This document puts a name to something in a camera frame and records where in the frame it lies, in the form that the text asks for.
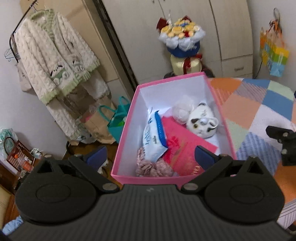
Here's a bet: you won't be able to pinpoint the white plush cat toy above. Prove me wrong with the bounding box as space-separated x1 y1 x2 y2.
186 102 219 139

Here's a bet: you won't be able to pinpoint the pink scrunchie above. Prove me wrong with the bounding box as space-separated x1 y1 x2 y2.
135 147 175 178

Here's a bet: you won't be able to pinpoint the blue white wet wipes pack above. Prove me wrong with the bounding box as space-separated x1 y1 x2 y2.
142 111 168 162

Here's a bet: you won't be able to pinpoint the white mesh bath pouf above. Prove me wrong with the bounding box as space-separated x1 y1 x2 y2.
171 95 196 125

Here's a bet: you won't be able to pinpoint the colourful checked table cloth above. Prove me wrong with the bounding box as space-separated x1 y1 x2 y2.
210 78 295 229

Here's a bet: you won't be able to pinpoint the cluttered side shelf items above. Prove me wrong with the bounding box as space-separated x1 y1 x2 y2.
1 128 43 178

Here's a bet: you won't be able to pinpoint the red envelope card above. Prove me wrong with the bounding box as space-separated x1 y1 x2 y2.
162 116 218 176

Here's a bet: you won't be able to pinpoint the colourful hanging gift bag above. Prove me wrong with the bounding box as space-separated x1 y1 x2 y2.
260 20 290 77

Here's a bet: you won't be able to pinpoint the brown paper bag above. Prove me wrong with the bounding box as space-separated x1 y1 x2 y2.
80 96 115 144

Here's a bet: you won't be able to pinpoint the teal tote bag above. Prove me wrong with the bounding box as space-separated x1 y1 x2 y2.
98 96 130 143

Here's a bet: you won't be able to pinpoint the beige wardrobe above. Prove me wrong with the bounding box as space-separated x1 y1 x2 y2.
102 1 253 84

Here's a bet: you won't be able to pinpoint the cream knitted cardigan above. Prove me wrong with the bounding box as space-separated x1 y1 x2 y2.
15 9 110 143

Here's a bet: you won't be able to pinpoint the pink cardboard storage box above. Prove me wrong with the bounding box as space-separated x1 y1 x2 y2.
111 72 236 187

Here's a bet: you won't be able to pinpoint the yellow flower bouquet blue wrap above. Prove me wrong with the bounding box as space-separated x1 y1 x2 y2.
157 15 206 76

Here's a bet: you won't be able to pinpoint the black clothes rack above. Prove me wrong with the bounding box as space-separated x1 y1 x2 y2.
4 0 39 63

